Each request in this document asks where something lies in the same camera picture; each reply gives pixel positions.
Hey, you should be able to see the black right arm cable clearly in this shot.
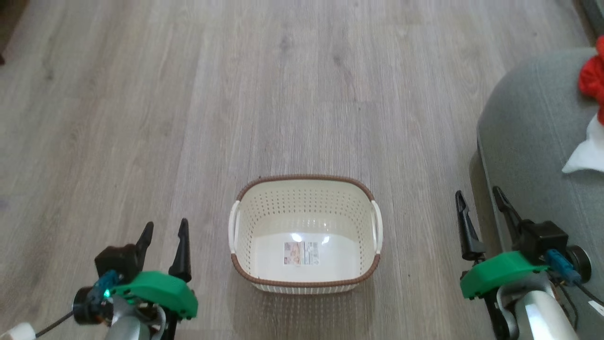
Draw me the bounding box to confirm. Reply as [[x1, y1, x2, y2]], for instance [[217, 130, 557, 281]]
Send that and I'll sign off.
[[577, 280, 604, 308]]

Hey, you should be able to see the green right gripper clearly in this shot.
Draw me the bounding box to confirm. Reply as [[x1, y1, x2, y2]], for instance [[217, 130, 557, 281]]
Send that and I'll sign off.
[[454, 186, 551, 300]]

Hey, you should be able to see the dark grey baseboard strip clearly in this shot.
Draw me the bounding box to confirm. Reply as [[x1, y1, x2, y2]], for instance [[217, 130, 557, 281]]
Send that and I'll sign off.
[[577, 0, 604, 34]]

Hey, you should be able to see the grey fabric sofa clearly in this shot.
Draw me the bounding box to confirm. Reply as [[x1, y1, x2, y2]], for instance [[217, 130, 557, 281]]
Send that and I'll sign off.
[[470, 47, 604, 340]]

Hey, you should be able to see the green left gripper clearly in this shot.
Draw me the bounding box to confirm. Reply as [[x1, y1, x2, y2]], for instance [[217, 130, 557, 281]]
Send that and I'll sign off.
[[112, 218, 199, 322]]

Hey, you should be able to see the red and white garment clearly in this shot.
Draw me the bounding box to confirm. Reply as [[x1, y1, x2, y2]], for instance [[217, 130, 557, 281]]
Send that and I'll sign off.
[[561, 35, 604, 174]]

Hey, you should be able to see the white tape cable tag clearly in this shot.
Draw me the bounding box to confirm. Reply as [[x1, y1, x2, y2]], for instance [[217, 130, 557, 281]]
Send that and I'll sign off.
[[0, 322, 37, 340]]

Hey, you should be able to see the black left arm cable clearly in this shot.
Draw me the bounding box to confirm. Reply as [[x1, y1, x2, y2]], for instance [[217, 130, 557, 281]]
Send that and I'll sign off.
[[34, 309, 77, 339]]

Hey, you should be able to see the dark brown furniture edge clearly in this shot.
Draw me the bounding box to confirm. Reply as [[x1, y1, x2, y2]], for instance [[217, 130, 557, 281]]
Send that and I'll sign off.
[[0, 0, 30, 66]]

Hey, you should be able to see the blue right camera connector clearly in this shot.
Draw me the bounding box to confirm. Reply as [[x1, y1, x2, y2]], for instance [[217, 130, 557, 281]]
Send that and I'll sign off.
[[544, 249, 582, 287]]

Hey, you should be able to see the cream laundry basket brown rim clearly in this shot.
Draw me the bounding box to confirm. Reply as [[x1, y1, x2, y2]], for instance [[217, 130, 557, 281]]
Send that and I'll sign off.
[[228, 174, 383, 296]]

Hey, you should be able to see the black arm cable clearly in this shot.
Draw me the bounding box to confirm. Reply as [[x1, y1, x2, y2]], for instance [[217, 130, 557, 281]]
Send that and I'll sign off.
[[34, 309, 77, 339], [577, 280, 604, 308]]

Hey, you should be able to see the printed sticker inside basket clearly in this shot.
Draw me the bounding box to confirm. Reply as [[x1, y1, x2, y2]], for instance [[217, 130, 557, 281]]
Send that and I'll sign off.
[[283, 241, 320, 267]]

